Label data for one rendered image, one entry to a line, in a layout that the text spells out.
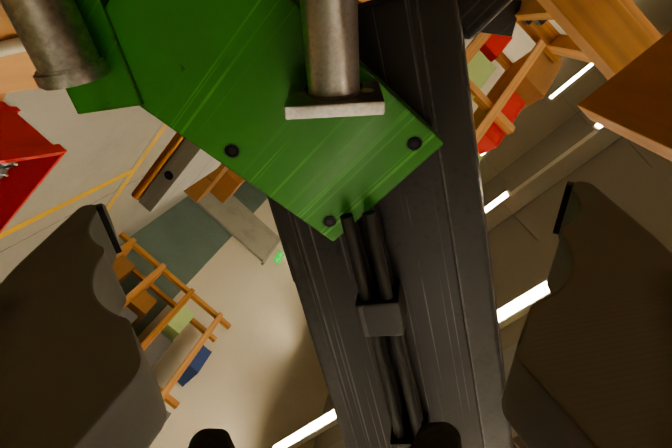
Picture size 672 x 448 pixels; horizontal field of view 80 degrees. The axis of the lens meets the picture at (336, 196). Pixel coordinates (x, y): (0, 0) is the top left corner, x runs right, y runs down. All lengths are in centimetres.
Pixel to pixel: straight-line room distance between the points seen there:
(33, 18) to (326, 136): 17
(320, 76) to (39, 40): 14
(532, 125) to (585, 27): 857
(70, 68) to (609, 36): 100
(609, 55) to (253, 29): 92
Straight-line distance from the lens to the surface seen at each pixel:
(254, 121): 27
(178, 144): 44
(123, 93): 29
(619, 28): 109
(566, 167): 776
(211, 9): 26
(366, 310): 32
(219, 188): 712
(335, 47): 22
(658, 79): 76
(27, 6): 26
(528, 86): 414
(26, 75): 63
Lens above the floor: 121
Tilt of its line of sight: 7 degrees up
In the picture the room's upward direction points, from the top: 134 degrees clockwise
